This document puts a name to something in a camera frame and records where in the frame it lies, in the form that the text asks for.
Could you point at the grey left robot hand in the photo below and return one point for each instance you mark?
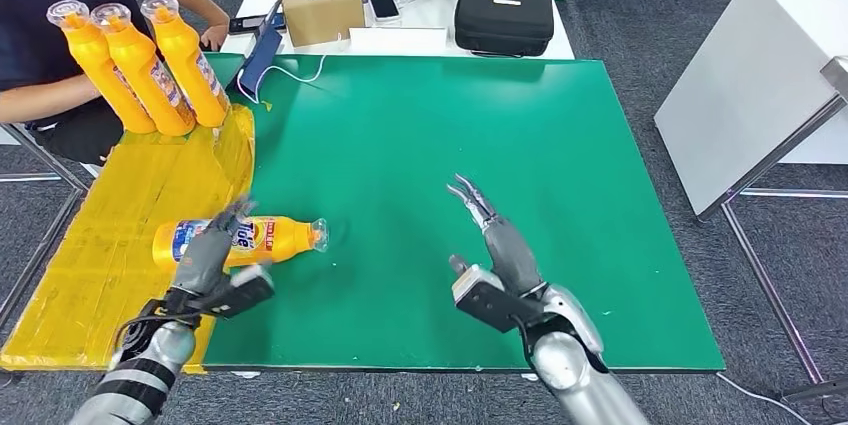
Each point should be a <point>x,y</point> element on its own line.
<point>202,263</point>

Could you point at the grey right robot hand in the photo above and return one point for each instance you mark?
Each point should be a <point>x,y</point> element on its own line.
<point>513,256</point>

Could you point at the orange detergent bottle clear cap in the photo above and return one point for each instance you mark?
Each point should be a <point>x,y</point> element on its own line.
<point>146,74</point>
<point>96,64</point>
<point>189,67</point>
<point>278,240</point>

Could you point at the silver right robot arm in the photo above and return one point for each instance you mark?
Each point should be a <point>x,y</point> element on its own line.
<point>576,369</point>

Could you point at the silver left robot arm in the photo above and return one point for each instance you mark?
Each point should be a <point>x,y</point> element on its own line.
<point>132,376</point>

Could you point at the yellow taped cardboard mat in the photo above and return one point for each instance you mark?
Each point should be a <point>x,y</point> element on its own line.
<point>99,223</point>

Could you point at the green table mat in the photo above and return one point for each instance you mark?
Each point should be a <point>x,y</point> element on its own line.
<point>430,144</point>

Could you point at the tablet in blue case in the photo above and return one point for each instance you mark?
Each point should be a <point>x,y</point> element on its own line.
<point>260,67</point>

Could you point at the black zipped carrying case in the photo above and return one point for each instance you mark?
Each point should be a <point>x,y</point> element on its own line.
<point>505,19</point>

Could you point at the flat white box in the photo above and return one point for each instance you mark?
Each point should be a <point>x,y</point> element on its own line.
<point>397,42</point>

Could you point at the smartphone with dark screen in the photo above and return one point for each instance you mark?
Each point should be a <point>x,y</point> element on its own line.
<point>383,4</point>

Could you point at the brown cardboard box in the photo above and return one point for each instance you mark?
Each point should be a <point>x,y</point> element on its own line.
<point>319,3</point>

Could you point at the person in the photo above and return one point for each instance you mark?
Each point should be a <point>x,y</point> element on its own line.
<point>40,18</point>

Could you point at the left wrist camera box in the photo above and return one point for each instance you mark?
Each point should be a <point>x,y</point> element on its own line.
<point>245,289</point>

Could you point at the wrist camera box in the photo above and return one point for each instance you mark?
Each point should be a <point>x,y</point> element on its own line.
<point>484,303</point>
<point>245,289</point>

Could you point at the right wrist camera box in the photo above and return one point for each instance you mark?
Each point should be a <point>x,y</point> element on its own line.
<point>484,303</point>

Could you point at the grey metal frame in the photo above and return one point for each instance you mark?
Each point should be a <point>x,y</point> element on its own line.
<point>40,157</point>

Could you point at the white table steel frame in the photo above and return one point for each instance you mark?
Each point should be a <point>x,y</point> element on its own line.
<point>742,87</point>

